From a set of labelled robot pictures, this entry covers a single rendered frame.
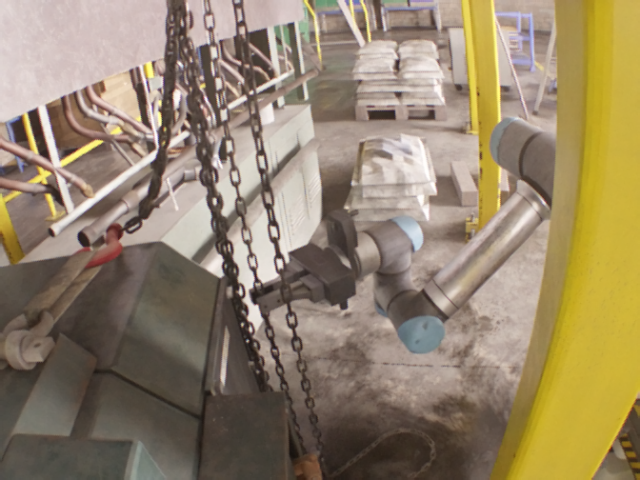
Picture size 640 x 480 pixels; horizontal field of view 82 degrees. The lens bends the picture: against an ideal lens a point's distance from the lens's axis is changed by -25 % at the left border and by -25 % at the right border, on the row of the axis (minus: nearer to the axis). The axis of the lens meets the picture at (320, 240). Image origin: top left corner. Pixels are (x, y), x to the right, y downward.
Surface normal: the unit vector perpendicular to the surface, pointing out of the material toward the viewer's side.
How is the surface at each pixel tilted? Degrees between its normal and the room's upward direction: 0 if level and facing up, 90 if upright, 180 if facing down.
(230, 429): 0
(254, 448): 0
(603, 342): 90
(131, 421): 45
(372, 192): 62
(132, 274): 0
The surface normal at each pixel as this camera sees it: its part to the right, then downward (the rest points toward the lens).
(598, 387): -0.27, 0.50
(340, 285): 0.53, 0.36
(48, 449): -0.12, -0.87
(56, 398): 0.66, -0.68
